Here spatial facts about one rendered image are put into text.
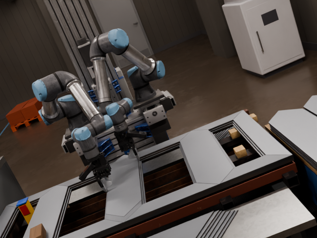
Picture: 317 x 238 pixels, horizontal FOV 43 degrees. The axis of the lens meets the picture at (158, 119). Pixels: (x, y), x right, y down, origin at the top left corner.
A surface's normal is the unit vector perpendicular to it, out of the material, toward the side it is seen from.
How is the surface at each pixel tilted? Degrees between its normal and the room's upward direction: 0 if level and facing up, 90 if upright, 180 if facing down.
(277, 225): 0
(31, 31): 90
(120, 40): 84
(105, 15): 90
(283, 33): 90
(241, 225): 0
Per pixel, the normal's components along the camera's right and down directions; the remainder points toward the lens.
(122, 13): 0.17, 0.25
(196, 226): -0.37, -0.88
